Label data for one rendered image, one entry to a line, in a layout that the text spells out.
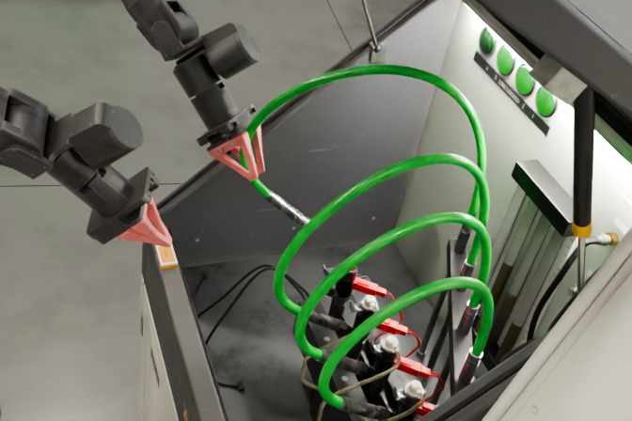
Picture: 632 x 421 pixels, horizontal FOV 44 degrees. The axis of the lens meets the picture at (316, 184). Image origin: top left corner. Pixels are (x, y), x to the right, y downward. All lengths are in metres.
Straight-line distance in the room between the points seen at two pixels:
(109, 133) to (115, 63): 2.90
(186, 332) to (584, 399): 0.67
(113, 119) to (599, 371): 0.60
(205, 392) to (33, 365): 1.31
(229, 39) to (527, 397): 0.63
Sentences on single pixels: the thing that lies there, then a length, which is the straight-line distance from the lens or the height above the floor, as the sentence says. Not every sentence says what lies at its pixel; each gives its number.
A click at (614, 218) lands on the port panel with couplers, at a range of 1.13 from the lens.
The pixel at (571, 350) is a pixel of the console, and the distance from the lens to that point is 0.88.
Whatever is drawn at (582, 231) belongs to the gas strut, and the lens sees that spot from 0.84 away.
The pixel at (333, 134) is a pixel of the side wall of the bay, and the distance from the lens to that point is 1.46.
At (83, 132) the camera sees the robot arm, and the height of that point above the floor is 1.40.
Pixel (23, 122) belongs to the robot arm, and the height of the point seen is 1.40.
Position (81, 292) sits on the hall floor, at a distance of 2.67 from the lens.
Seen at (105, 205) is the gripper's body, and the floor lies 1.29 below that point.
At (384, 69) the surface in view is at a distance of 1.10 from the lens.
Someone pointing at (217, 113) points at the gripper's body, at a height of 1.29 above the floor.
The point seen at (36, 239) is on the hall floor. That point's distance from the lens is 2.86.
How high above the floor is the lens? 1.94
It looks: 38 degrees down
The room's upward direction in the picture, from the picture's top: 11 degrees clockwise
